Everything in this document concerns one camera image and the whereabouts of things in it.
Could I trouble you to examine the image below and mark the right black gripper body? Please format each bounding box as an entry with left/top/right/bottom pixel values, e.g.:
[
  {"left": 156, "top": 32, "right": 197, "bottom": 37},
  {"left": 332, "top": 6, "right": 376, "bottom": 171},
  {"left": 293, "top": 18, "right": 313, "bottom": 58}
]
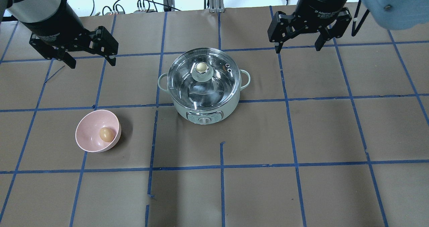
[{"left": 288, "top": 0, "right": 350, "bottom": 33}]

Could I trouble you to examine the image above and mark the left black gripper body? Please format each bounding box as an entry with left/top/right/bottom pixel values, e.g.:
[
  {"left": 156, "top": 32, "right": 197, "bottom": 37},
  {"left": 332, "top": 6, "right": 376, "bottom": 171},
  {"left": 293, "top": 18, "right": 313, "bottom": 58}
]
[{"left": 29, "top": 6, "right": 92, "bottom": 54}]

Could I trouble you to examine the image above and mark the brown egg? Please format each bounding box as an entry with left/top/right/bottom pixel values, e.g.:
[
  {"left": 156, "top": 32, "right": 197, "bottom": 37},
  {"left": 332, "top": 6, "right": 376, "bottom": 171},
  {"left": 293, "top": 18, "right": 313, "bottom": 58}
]
[{"left": 99, "top": 127, "right": 115, "bottom": 143}]

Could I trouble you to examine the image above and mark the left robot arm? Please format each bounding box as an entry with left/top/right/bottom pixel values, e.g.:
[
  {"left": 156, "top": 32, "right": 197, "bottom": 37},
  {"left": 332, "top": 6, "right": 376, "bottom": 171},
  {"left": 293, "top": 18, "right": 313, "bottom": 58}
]
[{"left": 1, "top": 0, "right": 119, "bottom": 69}]

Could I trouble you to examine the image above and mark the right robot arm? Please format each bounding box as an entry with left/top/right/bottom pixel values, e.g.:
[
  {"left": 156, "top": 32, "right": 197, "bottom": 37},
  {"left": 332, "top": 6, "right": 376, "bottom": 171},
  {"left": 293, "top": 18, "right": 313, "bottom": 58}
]
[{"left": 267, "top": 0, "right": 429, "bottom": 53}]

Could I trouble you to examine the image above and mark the pale green electric pot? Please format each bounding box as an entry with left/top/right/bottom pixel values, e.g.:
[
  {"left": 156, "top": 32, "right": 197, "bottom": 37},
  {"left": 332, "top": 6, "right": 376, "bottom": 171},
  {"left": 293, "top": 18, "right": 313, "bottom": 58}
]
[{"left": 158, "top": 47, "right": 251, "bottom": 125}]

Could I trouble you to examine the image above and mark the black power adapter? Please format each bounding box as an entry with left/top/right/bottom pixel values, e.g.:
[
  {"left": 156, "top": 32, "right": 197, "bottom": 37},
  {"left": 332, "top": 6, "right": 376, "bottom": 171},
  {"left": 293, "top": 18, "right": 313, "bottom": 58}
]
[{"left": 163, "top": 0, "right": 174, "bottom": 12}]

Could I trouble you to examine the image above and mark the pink bowl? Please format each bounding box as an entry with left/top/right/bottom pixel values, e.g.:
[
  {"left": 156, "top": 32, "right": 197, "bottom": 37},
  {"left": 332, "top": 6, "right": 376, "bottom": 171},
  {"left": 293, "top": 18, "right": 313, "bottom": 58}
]
[{"left": 75, "top": 110, "right": 122, "bottom": 153}]

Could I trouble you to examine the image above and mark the black cable bundle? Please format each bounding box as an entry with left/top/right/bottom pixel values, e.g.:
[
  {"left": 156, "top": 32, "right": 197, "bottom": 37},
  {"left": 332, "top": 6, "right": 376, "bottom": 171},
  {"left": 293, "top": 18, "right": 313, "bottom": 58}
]
[{"left": 84, "top": 0, "right": 183, "bottom": 16}]

